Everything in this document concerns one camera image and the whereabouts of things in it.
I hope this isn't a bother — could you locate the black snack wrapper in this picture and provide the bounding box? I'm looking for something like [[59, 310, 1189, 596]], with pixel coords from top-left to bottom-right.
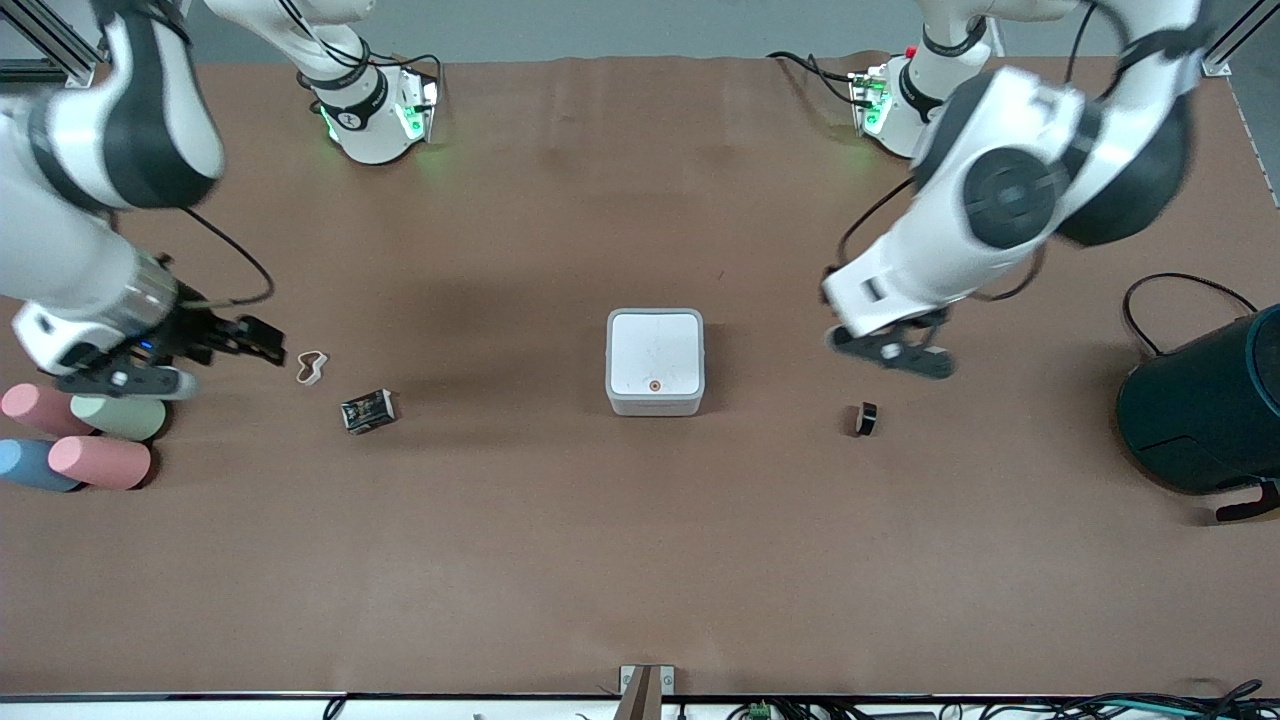
[[340, 389, 398, 435]]

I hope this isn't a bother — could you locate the white square trash bin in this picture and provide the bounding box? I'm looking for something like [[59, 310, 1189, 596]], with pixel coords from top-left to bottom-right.
[[605, 308, 706, 418]]

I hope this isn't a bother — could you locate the pink cylindrical cup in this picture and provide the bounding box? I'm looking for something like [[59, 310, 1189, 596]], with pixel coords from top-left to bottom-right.
[[47, 435, 153, 491], [0, 383, 96, 438]]

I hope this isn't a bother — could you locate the pale green cylindrical cup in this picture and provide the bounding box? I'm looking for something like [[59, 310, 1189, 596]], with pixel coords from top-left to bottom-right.
[[70, 395, 168, 443]]

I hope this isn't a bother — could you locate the blue cylindrical cup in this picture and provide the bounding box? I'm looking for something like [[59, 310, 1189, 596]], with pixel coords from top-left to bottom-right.
[[0, 438, 81, 493]]

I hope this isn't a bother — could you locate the dark teal kettle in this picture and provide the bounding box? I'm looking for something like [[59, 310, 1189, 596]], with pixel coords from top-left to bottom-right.
[[1116, 303, 1280, 523]]

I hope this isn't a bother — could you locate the brown paper table cover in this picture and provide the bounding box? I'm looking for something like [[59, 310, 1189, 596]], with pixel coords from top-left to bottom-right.
[[0, 55, 1280, 698]]

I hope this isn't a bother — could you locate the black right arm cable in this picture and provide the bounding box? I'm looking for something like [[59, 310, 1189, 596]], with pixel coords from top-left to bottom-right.
[[183, 207, 277, 307]]

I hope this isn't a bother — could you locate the black left base cable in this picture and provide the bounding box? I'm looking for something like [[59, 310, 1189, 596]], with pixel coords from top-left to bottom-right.
[[768, 50, 871, 107]]

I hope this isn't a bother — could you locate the black base cable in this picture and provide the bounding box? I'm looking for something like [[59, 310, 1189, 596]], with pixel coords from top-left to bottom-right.
[[390, 52, 444, 101], [768, 50, 871, 107]]

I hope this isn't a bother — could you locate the aluminium frame profile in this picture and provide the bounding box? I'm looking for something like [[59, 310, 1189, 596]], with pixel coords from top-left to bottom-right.
[[0, 0, 111, 86], [1200, 0, 1280, 77]]

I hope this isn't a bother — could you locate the black kettle power cable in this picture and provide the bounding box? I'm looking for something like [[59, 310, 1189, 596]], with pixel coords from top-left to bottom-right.
[[1122, 272, 1259, 357]]

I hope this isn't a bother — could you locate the black right base cable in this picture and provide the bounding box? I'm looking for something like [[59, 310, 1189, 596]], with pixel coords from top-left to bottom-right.
[[390, 52, 444, 101]]

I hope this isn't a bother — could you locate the metal table edge bracket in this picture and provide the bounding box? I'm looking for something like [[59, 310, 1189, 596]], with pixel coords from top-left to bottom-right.
[[618, 664, 676, 720]]

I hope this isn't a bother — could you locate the tangled black cable bundle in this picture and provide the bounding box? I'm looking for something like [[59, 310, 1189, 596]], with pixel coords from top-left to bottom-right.
[[1000, 680, 1280, 720]]

